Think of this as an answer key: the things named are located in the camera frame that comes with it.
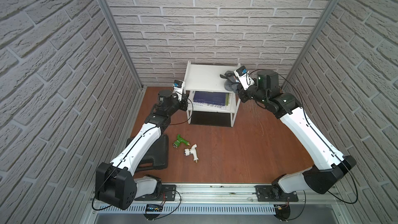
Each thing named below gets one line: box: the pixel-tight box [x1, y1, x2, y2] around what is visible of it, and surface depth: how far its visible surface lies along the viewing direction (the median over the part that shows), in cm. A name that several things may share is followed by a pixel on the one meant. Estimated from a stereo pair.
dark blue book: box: [192, 90, 226, 107], surface depth 89 cm
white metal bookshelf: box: [184, 60, 241, 128], surface depth 87 cm
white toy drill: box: [183, 143, 199, 163], surface depth 87 cm
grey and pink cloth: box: [219, 70, 240, 94], surface depth 70 cm
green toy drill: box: [172, 133, 191, 149], surface depth 90 cm
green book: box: [225, 92, 230, 106], surface depth 89 cm
